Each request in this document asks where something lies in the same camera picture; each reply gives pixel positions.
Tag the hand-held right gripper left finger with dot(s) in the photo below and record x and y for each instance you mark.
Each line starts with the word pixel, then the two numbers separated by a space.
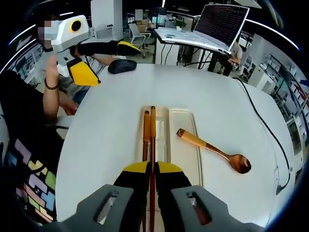
pixel 125 193

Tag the person's left hand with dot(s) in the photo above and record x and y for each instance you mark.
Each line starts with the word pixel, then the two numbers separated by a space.
pixel 51 70

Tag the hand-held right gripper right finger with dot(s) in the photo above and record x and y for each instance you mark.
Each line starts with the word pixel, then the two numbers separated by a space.
pixel 176 193

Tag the open white laptop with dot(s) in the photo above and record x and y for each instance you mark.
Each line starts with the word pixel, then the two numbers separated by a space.
pixel 217 24

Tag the black computer mouse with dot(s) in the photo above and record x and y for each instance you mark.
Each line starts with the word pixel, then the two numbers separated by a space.
pixel 122 66

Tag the small green plant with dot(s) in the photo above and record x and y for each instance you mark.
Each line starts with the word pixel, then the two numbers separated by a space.
pixel 181 24

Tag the grey office chair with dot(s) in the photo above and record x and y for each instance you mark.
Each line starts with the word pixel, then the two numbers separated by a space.
pixel 138 36

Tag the brown wooden spoon utensil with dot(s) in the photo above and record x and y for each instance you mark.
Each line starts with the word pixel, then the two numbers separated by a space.
pixel 217 151

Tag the black laptop stand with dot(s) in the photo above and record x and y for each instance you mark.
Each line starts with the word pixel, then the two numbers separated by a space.
pixel 200 58

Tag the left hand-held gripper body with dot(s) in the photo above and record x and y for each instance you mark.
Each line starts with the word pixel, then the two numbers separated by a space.
pixel 70 31

